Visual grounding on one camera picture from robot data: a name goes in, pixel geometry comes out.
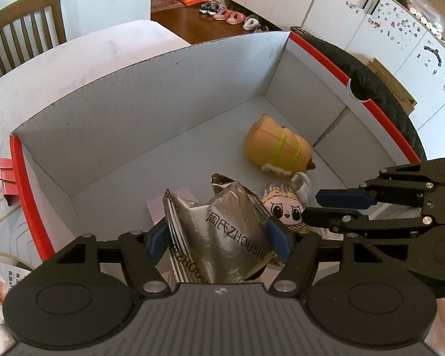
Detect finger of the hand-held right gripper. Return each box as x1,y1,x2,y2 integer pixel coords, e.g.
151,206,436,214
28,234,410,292
315,161,433,211
302,207,437,239

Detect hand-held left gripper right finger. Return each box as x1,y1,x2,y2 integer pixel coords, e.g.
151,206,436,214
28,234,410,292
265,222,406,298

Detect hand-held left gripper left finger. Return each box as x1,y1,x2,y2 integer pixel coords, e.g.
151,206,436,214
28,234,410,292
41,222,172,299

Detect silver snack packet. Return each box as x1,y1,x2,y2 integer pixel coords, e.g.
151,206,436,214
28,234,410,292
163,188,210,283
178,180,282,285

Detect pink paper note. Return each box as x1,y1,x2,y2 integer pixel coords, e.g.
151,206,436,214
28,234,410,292
146,187,198,231

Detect cartoon doll charm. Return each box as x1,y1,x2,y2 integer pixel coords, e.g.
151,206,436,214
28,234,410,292
261,174,313,233

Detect yellow plush toy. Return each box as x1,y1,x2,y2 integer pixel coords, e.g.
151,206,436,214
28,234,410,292
244,115,316,176

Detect red cardboard box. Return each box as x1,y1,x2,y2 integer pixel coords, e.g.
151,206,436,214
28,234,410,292
9,31,428,286

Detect white packet blue label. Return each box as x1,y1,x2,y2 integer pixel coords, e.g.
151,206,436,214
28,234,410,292
0,260,32,322

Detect pink binder clip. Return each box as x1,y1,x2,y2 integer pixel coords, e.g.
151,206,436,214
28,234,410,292
0,158,20,208

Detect flat cardboard box on floor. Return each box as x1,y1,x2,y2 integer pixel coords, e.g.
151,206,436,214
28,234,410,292
367,57,418,114

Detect patterned door rug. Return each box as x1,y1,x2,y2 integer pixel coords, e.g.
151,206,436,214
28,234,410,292
151,0,183,13

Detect brown wooden chair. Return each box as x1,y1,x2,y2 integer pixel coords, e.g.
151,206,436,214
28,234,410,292
0,0,68,84

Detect white wall cabinet unit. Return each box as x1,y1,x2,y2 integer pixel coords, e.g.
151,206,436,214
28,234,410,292
222,0,445,134

